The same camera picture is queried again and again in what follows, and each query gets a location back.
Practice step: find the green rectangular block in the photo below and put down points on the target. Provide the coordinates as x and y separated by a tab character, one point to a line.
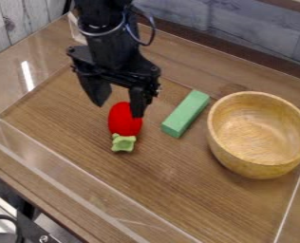
186	113

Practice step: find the black equipment bottom left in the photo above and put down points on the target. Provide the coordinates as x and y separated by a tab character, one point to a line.
28	231

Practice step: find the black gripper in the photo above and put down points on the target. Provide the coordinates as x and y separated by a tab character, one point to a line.
111	60

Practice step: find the light wooden bowl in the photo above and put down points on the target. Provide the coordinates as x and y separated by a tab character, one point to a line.
254	134

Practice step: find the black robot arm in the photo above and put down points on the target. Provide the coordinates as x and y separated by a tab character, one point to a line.
108	13

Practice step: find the red felt strawberry toy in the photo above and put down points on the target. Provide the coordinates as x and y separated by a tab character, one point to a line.
124	127

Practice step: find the clear acrylic tray enclosure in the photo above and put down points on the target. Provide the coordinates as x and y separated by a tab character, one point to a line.
167	193

